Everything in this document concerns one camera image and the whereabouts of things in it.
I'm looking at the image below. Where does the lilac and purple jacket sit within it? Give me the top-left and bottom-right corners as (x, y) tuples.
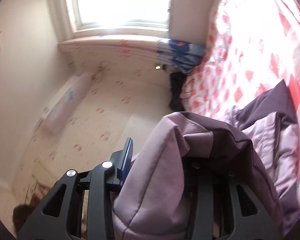
(112, 81), (300, 239)

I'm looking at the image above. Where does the blue patterned left curtain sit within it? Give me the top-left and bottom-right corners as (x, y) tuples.
(157, 38), (206, 74)

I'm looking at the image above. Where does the window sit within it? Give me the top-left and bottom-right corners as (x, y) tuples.
(70, 0), (171, 32)

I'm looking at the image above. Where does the pink checkered plastic bed cover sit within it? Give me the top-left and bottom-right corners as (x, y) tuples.
(181, 0), (300, 204)

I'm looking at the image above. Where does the white wall air conditioner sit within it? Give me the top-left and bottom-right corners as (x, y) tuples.
(41, 72), (92, 135)

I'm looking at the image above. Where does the black clothing pile by wall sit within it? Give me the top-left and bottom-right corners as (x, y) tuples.
(169, 72), (187, 112)

